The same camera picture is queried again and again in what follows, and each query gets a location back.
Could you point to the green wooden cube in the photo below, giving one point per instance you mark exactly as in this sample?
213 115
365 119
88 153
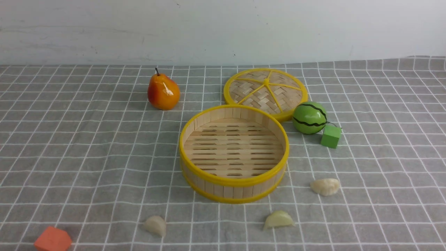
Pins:
331 136

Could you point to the orange red toy pear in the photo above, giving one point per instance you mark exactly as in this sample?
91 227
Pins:
163 93

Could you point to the white dumpling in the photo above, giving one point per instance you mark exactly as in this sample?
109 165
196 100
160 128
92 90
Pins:
156 225
325 186

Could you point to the orange wooden block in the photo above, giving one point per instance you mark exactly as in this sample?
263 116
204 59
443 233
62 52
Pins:
53 239

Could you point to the woven bamboo steamer lid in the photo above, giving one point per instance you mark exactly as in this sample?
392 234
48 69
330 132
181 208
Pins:
269 90

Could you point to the bamboo steamer tray yellow rim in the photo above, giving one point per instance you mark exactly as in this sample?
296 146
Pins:
233 154

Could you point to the yellowish dumpling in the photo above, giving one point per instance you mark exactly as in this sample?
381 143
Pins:
278 218

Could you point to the grey checked tablecloth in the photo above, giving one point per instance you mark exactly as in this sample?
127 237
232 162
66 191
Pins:
82 150

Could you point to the green striped toy watermelon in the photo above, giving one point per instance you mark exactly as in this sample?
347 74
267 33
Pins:
309 117

